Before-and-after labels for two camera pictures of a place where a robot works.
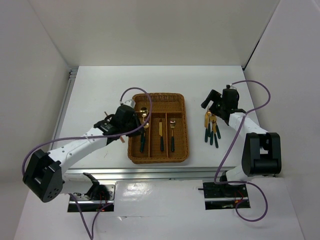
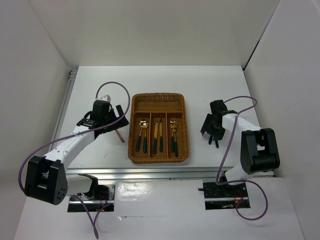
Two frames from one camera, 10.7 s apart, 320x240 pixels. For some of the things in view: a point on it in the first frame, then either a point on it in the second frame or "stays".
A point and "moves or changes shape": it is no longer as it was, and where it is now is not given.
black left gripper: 137,123 to 123,122
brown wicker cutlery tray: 164,138 stays
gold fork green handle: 209,114 moves or changes shape
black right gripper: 214,96 to 209,117
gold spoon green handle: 143,112 to 145,145
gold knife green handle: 161,138 stays
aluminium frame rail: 232,173 stays
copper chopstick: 121,137 stays
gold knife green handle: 206,127 moves or changes shape
